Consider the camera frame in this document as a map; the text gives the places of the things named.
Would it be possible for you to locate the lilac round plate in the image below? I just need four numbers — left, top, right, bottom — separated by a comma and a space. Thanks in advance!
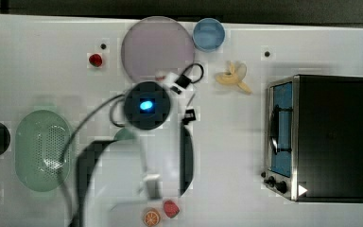
121, 16, 195, 82

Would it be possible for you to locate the peeled toy banana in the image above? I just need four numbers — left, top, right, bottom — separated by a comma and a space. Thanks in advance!
216, 61, 252, 95

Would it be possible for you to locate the green mug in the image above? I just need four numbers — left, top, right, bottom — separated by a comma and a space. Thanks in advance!
113, 128, 136, 141

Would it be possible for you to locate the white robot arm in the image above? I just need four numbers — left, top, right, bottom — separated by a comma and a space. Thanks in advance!
69, 81, 196, 227

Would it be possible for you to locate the red toy strawberry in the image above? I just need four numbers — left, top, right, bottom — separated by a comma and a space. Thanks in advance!
89, 54, 103, 67

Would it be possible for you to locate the green oval strainer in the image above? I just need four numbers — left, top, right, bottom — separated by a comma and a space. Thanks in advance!
15, 110, 72, 192

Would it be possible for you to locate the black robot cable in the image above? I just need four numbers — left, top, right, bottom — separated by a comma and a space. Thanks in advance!
60, 61, 205, 227

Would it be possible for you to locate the blue bowl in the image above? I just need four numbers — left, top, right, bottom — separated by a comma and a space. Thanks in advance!
193, 18, 226, 52

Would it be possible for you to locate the toy orange half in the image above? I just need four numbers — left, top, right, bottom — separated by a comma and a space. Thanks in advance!
143, 208, 161, 227

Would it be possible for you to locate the silver toaster oven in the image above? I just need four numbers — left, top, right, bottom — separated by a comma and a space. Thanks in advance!
261, 75, 363, 203

